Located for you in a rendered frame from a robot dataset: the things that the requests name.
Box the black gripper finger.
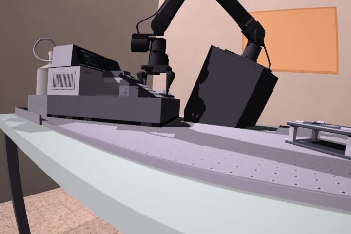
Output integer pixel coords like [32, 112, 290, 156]
[137, 73, 147, 85]
[166, 73, 175, 94]

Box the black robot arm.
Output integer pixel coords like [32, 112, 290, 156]
[131, 0, 271, 72]

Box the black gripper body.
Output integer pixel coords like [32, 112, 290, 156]
[139, 51, 175, 75]

